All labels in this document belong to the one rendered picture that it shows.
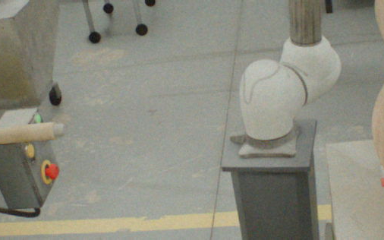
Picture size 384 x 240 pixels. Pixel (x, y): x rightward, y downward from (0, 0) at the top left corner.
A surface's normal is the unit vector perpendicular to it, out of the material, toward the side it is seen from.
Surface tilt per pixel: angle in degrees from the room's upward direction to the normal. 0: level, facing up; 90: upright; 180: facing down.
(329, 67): 92
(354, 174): 0
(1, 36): 90
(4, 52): 90
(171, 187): 0
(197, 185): 0
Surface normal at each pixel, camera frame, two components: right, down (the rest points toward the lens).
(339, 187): -0.17, -0.85
